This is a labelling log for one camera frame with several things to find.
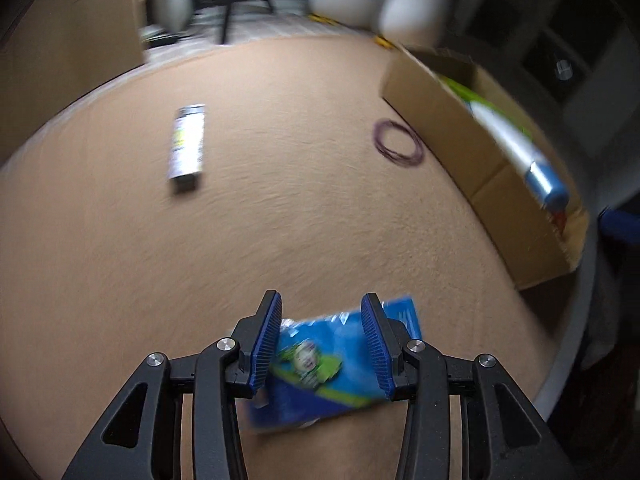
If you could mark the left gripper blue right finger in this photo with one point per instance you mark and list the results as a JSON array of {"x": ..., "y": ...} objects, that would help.
[{"x": 386, "y": 339}]

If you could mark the black power strip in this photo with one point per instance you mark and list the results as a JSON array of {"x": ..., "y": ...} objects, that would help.
[{"x": 162, "y": 39}]

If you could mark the green hand cream tube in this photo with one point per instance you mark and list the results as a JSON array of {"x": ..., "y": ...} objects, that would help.
[{"x": 469, "y": 96}]

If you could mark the light wood headboard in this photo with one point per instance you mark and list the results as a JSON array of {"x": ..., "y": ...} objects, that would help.
[{"x": 59, "y": 51}]

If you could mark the small white penguin plush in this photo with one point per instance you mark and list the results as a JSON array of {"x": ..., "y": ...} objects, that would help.
[{"x": 413, "y": 24}]

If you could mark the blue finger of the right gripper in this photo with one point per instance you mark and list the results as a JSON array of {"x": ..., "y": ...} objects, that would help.
[{"x": 621, "y": 225}]

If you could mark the cardboard box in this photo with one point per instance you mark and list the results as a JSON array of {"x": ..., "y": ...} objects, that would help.
[{"x": 516, "y": 223}]

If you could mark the white blue lotion bottle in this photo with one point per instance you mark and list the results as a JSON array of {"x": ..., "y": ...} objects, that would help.
[{"x": 535, "y": 169}]

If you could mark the blue cartoon packet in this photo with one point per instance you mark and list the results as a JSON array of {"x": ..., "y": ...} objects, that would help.
[{"x": 321, "y": 369}]

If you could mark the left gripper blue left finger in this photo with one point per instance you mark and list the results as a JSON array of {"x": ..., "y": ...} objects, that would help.
[{"x": 257, "y": 338}]

